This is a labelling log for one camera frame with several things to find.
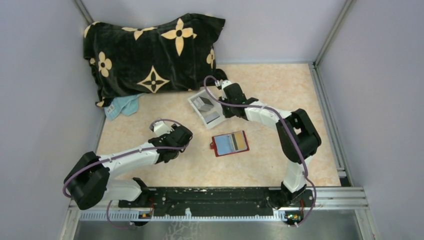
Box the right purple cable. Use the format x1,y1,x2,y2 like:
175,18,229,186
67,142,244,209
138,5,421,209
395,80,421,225
203,75,318,227

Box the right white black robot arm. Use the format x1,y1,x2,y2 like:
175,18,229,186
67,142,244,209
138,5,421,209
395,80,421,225
216,80,322,206

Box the grey card stack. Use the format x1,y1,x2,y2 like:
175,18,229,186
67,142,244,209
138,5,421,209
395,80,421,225
192,96,214,112

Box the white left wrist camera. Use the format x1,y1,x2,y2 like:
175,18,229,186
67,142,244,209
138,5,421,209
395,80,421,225
152,120,173,137

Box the grey single card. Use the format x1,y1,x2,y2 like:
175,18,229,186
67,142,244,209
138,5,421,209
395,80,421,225
204,111,220,124

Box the light blue cloth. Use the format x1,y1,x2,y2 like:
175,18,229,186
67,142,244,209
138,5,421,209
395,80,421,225
104,93,143,121

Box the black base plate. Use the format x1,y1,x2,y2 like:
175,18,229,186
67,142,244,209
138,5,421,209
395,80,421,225
118,187,313,217

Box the purple cable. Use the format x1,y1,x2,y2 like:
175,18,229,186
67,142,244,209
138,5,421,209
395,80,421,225
203,75,318,227
62,118,193,230

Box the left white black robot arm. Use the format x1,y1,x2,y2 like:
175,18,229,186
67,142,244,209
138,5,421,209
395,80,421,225
62,122,193,210

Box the black floral pillow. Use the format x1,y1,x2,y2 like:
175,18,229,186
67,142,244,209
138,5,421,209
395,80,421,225
83,13,227,108

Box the white plastic card box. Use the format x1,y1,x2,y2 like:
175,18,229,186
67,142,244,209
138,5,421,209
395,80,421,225
187,90,226,129

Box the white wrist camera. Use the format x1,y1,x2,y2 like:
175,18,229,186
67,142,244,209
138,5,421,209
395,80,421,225
220,80,232,91
152,120,173,137

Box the gold black credit card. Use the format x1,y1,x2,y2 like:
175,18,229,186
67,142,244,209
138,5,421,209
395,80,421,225
230,131,248,152

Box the aluminium front rail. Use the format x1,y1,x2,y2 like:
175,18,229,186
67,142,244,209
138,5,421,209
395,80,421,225
65,187,368,223

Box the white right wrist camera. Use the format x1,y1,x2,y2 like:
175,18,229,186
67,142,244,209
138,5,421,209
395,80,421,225
220,80,232,91

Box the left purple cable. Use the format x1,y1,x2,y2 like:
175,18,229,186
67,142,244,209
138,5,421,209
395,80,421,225
62,118,193,230

